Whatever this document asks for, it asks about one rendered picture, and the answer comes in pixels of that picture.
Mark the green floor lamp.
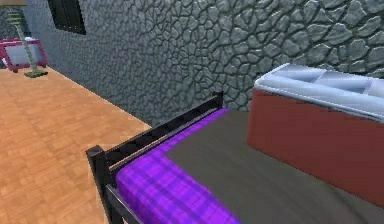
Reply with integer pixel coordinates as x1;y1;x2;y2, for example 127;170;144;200
0;0;49;79

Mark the black frame bed purple blanket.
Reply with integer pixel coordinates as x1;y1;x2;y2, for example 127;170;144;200
85;90;384;224

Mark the pink frame bed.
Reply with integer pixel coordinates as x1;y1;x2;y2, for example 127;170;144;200
0;36;49;73

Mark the red box white top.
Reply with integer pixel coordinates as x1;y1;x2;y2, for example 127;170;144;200
245;63;384;209

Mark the dark window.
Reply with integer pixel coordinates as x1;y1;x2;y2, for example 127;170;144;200
46;0;87;36

